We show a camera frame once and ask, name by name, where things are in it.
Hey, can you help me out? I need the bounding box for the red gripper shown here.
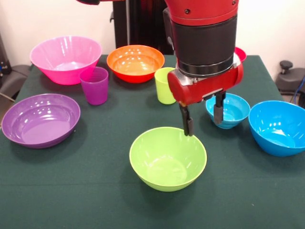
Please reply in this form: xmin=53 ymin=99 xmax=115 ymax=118
xmin=167 ymin=52 xmax=244 ymax=137

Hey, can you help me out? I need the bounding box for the green bowl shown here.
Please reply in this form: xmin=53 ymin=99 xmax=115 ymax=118
xmin=129 ymin=126 xmax=208 ymax=192

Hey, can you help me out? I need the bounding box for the small blue bowl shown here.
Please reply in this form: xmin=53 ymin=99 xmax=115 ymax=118
xmin=205 ymin=93 xmax=251 ymax=130

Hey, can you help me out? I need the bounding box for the green cup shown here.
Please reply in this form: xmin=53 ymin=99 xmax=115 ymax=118
xmin=154 ymin=67 xmax=177 ymax=105

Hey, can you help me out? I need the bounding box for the large blue bowl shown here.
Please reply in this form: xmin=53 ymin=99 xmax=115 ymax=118
xmin=248 ymin=100 xmax=305 ymax=157

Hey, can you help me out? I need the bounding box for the small red bowl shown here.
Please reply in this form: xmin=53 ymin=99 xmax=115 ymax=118
xmin=234 ymin=47 xmax=247 ymax=63

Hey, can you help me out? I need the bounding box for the orange bowl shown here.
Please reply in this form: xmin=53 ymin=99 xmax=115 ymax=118
xmin=106 ymin=44 xmax=165 ymax=84

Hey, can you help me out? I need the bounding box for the dark grey stand base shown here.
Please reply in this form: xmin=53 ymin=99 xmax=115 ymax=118
xmin=0 ymin=64 xmax=31 ymax=101
xmin=278 ymin=61 xmax=305 ymax=108

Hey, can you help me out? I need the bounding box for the purple cup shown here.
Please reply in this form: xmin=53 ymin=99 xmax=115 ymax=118
xmin=79 ymin=66 xmax=109 ymax=106

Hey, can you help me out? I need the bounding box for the dark green tablecloth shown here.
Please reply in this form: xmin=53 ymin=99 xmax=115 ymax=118
xmin=0 ymin=54 xmax=305 ymax=229

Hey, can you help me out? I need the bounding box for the large pink bowl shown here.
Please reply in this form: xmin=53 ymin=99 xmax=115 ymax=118
xmin=30 ymin=35 xmax=103 ymax=86

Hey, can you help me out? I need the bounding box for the purple bowl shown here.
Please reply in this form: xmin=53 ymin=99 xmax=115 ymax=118
xmin=1 ymin=93 xmax=81 ymax=149

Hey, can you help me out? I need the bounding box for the black device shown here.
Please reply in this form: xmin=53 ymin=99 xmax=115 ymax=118
xmin=0 ymin=33 xmax=11 ymax=81

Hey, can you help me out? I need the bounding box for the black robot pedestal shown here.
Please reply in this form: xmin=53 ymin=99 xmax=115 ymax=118
xmin=110 ymin=0 xmax=177 ymax=56

